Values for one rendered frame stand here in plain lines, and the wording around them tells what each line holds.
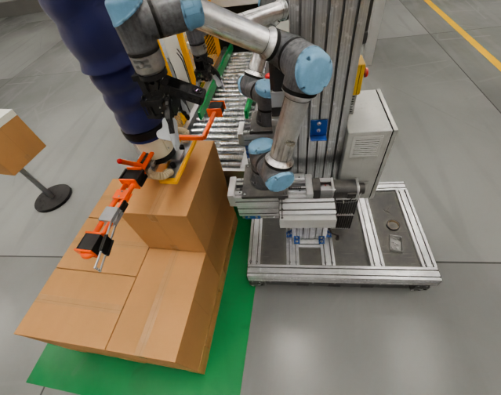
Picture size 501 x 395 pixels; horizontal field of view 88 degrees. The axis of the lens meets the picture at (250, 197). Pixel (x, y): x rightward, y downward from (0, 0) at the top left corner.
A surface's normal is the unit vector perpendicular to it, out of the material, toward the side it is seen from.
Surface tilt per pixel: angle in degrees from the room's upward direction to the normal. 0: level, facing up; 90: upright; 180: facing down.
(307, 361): 0
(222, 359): 0
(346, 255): 0
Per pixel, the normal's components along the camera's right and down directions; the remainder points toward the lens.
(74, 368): -0.13, -0.62
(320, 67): 0.39, 0.59
